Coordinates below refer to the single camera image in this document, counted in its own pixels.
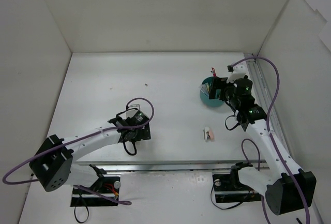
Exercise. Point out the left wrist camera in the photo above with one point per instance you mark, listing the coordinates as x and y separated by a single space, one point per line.
132 110

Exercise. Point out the aluminium rail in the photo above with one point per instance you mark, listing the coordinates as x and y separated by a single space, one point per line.
265 96
193 165

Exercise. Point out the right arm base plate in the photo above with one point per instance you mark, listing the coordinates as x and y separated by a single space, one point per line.
225 192

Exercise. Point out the red gel pen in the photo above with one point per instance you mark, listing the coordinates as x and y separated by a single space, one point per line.
213 72

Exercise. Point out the purple slim highlighter pen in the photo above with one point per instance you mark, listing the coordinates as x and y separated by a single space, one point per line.
203 88

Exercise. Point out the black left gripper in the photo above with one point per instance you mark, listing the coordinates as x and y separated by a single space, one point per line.
145 133

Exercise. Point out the small white pink stapler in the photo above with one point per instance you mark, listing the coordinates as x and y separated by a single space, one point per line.
208 134

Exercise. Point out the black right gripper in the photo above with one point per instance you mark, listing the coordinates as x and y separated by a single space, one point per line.
214 88

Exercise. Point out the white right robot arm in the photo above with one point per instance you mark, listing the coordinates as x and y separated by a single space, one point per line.
289 188

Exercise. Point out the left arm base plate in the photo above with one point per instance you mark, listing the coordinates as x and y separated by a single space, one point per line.
109 187

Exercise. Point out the teal round desk organizer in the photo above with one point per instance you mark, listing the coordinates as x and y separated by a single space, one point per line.
212 103

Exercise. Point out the aluminium front rail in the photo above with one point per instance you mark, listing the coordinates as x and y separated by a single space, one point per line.
193 165

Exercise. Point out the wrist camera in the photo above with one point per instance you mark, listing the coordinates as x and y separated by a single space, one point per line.
132 110
236 72

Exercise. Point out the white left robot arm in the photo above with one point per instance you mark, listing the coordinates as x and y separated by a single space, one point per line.
56 163

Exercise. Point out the aluminium right rail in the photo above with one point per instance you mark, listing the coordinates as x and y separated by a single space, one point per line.
265 96

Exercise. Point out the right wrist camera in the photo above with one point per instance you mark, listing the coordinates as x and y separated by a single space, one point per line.
236 72

